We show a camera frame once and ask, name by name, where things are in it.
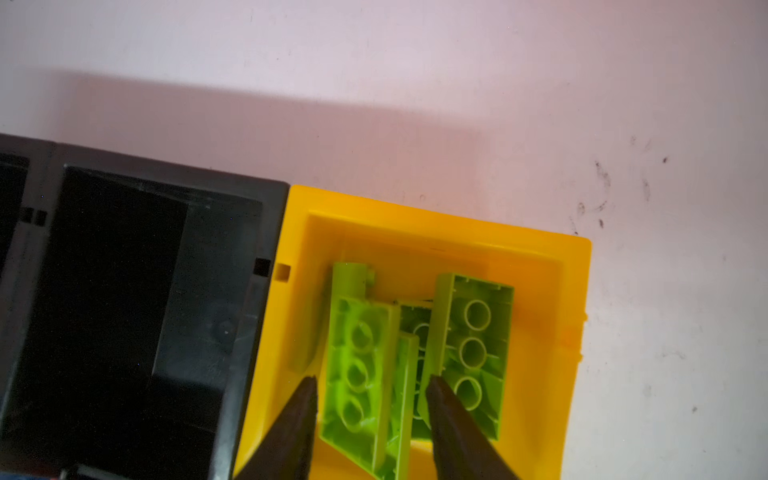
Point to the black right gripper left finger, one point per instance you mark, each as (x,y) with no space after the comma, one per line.
(286,450)

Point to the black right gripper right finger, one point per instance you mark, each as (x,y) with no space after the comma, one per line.
(460,449)

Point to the green lego brick large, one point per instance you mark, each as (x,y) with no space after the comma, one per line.
(468,345)

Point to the green lego brick pair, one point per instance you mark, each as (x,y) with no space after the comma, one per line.
(410,352)

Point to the green lego brick narrow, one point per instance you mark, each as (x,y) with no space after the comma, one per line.
(360,357)

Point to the black plastic bin middle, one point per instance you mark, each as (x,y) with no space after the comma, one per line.
(142,319)

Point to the black plastic bin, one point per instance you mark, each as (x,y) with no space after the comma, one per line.
(142,319)
(24,163)

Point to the yellow plastic bin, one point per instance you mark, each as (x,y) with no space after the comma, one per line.
(407,249)

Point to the black plastic bin left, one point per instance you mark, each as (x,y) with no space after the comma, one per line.
(24,163)

